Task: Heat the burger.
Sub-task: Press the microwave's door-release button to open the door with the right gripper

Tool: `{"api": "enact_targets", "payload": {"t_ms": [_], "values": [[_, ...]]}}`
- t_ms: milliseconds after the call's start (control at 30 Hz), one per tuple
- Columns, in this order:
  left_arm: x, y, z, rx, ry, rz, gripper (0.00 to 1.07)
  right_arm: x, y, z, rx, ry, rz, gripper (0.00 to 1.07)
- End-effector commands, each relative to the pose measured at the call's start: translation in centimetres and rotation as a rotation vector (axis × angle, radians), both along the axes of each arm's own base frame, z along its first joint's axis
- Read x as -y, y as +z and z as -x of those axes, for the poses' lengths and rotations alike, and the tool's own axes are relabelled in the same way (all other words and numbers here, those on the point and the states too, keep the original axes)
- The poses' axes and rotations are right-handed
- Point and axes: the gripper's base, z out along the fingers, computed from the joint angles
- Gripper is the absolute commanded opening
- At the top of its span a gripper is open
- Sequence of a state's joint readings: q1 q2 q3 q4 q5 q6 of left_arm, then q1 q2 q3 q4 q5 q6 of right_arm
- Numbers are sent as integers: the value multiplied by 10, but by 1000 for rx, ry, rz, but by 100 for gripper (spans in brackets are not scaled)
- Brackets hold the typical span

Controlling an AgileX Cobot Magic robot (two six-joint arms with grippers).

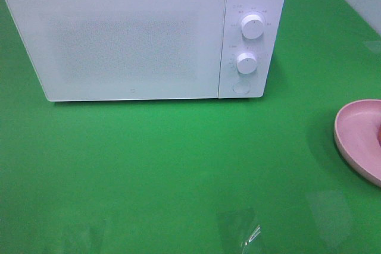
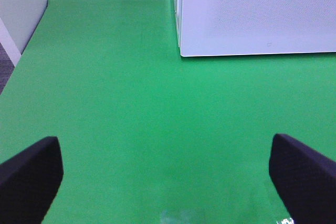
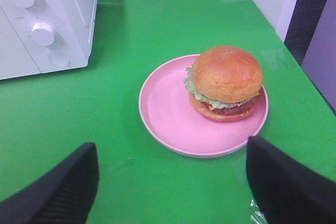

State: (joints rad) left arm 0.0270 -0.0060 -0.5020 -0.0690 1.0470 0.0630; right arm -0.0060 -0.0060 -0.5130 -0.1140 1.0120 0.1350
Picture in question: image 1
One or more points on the round door release button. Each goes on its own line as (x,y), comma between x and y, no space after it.
(242,87)

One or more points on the pink round plate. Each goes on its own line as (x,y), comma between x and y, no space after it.
(355,128)

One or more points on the burger with lettuce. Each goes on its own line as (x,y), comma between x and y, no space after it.
(378,135)

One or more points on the white microwave door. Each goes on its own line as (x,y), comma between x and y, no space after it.
(100,50)

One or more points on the lower white microwave knob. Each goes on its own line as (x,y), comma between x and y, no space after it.
(246,63)

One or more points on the white microwave knob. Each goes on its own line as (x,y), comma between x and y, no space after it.
(246,63)
(252,26)

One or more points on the upper white microwave knob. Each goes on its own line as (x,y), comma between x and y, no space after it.
(252,26)

